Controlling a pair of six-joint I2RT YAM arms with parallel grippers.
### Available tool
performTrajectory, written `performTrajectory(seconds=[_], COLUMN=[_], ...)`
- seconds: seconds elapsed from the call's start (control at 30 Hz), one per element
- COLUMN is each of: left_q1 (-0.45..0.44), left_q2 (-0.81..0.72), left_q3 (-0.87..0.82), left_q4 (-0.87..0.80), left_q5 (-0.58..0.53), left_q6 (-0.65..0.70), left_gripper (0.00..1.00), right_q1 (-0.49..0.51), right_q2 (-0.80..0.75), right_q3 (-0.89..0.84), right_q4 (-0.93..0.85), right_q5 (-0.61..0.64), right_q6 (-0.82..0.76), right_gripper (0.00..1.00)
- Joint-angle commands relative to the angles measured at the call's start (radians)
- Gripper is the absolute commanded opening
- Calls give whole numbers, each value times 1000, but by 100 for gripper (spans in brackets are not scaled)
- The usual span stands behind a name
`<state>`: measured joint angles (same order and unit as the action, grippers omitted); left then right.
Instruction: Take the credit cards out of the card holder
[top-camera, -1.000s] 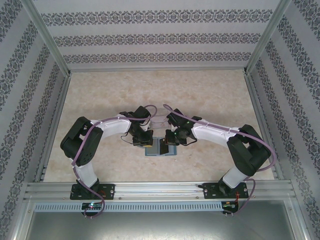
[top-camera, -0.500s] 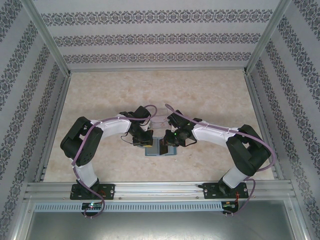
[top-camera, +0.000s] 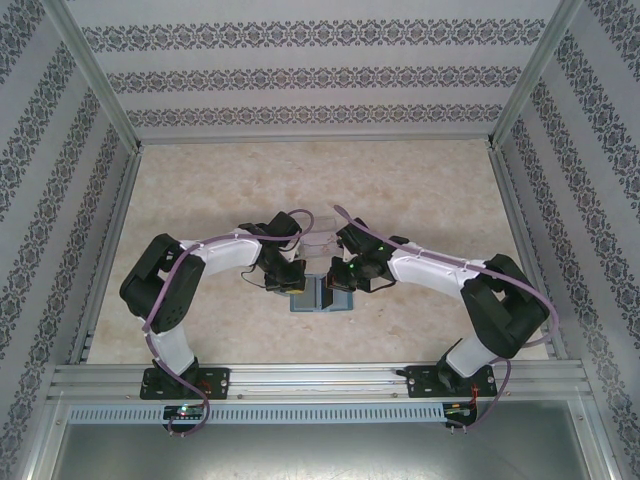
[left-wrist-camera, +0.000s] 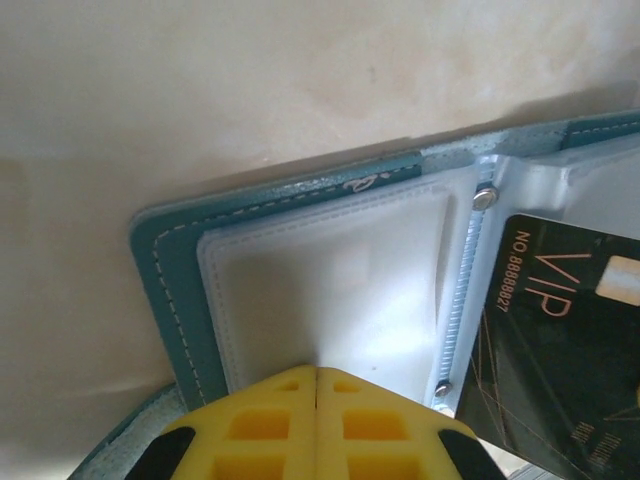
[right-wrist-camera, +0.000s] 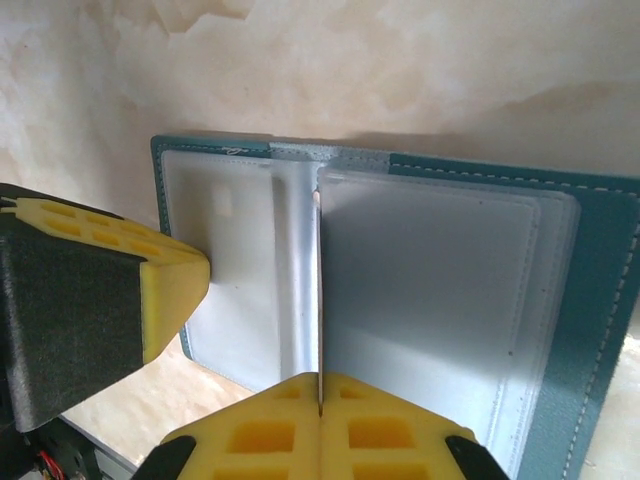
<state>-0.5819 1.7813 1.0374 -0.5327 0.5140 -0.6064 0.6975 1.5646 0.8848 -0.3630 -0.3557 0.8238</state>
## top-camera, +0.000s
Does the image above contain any aluminium frame post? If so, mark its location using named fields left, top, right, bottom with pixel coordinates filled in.
left=487, top=0, right=586, bottom=149
left=47, top=0, right=144, bottom=151

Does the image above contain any aluminium rear rail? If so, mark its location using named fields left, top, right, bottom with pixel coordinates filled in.
left=134, top=130, right=496, bottom=146

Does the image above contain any teal leather card holder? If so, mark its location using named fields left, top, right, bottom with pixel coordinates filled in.
left=288, top=272, right=355, bottom=315

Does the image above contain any clear acrylic card stand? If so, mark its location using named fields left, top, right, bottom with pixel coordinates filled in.
left=298, top=213, right=347, bottom=260

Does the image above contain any aluminium mounting beam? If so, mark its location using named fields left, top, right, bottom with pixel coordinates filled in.
left=47, top=363, right=594, bottom=401

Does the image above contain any slotted grey cable duct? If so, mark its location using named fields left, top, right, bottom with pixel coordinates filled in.
left=67, top=403, right=447, bottom=425

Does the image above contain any grey metal panel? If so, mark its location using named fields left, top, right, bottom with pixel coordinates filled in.
left=49, top=423, right=619, bottom=480

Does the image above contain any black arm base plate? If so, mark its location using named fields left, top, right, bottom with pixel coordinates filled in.
left=402, top=364, right=494, bottom=400
left=142, top=367, right=232, bottom=402

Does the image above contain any aluminium side rail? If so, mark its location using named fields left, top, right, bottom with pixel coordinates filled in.
left=489, top=147, right=569, bottom=361
left=69, top=147, right=144, bottom=364

